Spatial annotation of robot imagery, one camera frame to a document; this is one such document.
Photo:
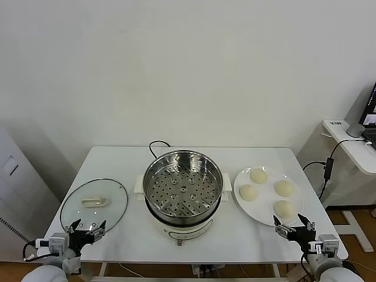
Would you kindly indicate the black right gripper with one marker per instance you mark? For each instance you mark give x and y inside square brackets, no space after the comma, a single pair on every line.
[301,235]

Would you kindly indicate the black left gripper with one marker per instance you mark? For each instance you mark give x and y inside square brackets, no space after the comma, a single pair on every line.
[80,239]

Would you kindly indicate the white steamed baozi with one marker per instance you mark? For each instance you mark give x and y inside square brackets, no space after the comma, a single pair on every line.
[283,208]
[258,175]
[248,192]
[284,188]

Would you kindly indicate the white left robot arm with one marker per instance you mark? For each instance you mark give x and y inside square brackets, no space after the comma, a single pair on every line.
[44,271]

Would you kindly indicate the stainless steel steamer basket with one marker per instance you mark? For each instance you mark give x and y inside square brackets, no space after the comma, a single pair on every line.
[182,199]

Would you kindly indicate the white round plate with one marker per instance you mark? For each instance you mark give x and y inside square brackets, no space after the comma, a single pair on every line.
[264,214]

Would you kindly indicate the white cabinet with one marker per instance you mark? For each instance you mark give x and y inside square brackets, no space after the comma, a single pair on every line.
[17,191]

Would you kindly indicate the white side desk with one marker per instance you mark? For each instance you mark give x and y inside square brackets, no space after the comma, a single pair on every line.
[352,152]

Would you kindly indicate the white power strip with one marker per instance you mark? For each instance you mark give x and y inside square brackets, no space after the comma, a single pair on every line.
[205,268]

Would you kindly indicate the cream electric cooker base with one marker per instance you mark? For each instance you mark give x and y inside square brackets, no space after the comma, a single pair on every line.
[188,233]

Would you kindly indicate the printed label sticker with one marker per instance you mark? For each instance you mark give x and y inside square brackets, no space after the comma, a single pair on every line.
[335,123]

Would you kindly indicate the gray cylinder speaker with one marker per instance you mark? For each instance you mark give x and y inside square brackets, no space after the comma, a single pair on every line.
[355,130]

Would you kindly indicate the black laptop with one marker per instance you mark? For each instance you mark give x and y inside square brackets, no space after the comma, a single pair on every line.
[369,111]

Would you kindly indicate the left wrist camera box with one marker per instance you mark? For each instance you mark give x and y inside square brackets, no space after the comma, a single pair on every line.
[58,242]

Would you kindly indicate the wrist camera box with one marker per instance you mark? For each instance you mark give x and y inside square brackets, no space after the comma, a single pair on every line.
[327,242]
[58,242]

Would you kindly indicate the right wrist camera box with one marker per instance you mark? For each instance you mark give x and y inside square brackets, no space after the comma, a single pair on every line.
[327,242]

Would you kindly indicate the white table frame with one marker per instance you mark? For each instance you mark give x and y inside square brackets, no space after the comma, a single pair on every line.
[276,269]

